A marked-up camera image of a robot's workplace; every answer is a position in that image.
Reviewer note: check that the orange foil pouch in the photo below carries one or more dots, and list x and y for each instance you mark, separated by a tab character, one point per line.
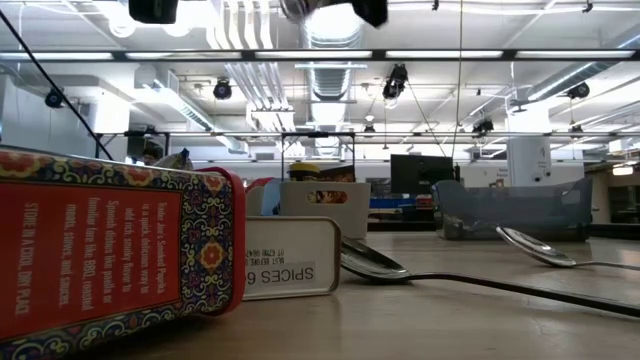
340	175

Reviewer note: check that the silver ventilation duct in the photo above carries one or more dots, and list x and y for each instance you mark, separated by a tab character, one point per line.
332	80

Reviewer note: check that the red snack packet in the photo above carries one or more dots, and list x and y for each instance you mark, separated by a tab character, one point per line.
262	181

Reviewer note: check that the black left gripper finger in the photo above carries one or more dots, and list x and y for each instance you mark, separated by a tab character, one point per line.
152	11

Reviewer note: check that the grey plastic bin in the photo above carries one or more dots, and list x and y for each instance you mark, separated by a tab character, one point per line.
510	215

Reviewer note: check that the white column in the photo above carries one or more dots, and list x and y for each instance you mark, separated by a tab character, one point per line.
527	160

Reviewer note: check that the narrow white plastic bin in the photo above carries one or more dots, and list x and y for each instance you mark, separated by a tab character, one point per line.
350	220

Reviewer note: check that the black ceiling spotlight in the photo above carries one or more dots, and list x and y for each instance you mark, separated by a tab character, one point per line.
483	126
54	98
222	90
395	82
579	90

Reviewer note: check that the glowing wall lamp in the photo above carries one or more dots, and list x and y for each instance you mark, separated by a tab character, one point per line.
623	170

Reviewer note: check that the blue yellow ramen packet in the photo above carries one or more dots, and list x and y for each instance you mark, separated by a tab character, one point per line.
175	161

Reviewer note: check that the silver spice tin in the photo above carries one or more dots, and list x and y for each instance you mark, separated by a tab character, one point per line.
295	250

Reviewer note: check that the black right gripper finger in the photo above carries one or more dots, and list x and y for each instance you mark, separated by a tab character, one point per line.
372	11

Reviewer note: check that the yellow-lid jar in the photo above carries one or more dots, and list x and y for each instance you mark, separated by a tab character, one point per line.
303	171

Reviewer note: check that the red patterned paprika tin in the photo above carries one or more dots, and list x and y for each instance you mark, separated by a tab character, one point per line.
90	260

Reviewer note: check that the person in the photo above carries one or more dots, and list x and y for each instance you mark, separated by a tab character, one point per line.
151	155

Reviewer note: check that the black horizontal crossbar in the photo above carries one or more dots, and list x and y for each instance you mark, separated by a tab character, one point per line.
378	55

